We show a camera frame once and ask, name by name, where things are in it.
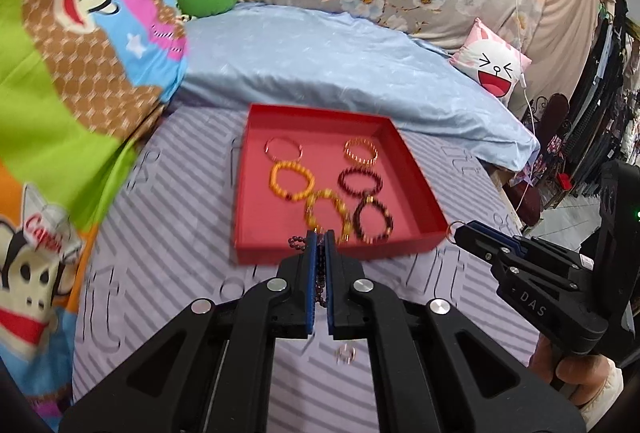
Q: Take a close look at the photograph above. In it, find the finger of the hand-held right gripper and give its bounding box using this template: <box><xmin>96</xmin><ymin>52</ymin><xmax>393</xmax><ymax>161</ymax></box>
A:
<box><xmin>467</xmin><ymin>221</ymin><xmax>597</xmax><ymax>272</ymax></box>
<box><xmin>452</xmin><ymin>225</ymin><xmax>577</xmax><ymax>290</ymax></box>

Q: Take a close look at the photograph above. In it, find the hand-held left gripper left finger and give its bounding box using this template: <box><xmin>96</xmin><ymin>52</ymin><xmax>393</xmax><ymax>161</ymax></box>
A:
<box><xmin>59</xmin><ymin>232</ymin><xmax>319</xmax><ymax>433</ymax></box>

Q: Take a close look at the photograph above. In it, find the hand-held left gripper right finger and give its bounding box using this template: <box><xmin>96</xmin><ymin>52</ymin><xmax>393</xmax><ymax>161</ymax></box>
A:
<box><xmin>324</xmin><ymin>229</ymin><xmax>587</xmax><ymax>433</ymax></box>

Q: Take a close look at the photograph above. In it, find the purple bead chain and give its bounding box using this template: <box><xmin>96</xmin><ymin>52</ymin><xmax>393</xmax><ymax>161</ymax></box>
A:
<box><xmin>287</xmin><ymin>228</ymin><xmax>334</xmax><ymax>310</ymax></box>

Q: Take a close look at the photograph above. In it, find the dark brown bead bracelet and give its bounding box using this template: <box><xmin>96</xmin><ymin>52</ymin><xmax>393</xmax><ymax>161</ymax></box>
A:
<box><xmin>352</xmin><ymin>197</ymin><xmax>395</xmax><ymax>244</ymax></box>

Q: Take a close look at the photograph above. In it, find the yellow-green crystal bead bracelet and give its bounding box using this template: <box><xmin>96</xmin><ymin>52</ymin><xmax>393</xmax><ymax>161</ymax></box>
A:
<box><xmin>303</xmin><ymin>192</ymin><xmax>353</xmax><ymax>244</ymax></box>

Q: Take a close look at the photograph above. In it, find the red shallow box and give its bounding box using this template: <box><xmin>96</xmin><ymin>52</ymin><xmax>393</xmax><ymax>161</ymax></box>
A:
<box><xmin>229</xmin><ymin>102</ymin><xmax>450</xmax><ymax>266</ymax></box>

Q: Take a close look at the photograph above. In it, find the dark red bead bracelet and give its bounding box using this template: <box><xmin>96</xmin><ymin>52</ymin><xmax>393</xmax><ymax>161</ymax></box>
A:
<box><xmin>337</xmin><ymin>166</ymin><xmax>384</xmax><ymax>199</ymax></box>

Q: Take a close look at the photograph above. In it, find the yellow bead bracelet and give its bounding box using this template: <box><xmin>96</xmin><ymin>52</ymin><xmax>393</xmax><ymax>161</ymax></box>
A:
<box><xmin>269</xmin><ymin>161</ymin><xmax>316</xmax><ymax>204</ymax></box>

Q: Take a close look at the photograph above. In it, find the gold chain bracelet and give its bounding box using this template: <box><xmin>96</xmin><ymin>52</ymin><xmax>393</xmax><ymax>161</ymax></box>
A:
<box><xmin>343</xmin><ymin>137</ymin><xmax>380</xmax><ymax>166</ymax></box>

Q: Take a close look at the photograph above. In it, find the thin gold bangle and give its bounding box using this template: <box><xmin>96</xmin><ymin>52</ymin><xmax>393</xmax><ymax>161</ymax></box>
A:
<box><xmin>263</xmin><ymin>136</ymin><xmax>304</xmax><ymax>162</ymax></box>

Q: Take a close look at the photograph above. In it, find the person's right hand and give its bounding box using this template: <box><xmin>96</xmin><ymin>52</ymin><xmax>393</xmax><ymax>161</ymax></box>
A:
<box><xmin>529</xmin><ymin>337</ymin><xmax>615</xmax><ymax>410</ymax></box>

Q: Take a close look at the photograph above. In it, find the dark red chair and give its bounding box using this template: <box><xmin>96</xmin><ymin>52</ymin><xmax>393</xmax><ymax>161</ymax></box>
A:
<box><xmin>502</xmin><ymin>92</ymin><xmax>571</xmax><ymax>227</ymax></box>

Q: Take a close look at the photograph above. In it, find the pink cat face pillow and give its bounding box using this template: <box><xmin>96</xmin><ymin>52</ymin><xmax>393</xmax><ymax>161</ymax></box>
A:
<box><xmin>448</xmin><ymin>17</ymin><xmax>532</xmax><ymax>106</ymax></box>

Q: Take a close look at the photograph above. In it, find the rack of hanging clothes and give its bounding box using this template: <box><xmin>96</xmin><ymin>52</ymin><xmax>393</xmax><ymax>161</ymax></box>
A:
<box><xmin>570</xmin><ymin>0</ymin><xmax>640</xmax><ymax>200</ymax></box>

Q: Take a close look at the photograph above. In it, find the light blue sheet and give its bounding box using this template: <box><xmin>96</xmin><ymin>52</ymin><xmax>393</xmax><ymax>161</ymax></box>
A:
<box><xmin>177</xmin><ymin>2</ymin><xmax>542</xmax><ymax>174</ymax></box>

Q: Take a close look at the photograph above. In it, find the beige curtain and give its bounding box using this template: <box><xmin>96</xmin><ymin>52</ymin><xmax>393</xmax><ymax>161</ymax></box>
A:
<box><xmin>519</xmin><ymin>0</ymin><xmax>622</xmax><ymax>100</ymax></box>

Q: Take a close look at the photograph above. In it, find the cartoon monkey blanket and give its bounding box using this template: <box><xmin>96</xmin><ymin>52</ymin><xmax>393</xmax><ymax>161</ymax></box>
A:
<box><xmin>0</xmin><ymin>0</ymin><xmax>194</xmax><ymax>416</ymax></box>

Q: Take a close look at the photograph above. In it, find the white cable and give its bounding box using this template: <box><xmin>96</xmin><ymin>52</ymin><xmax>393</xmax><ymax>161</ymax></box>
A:
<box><xmin>497</xmin><ymin>0</ymin><xmax>543</xmax><ymax>234</ymax></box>

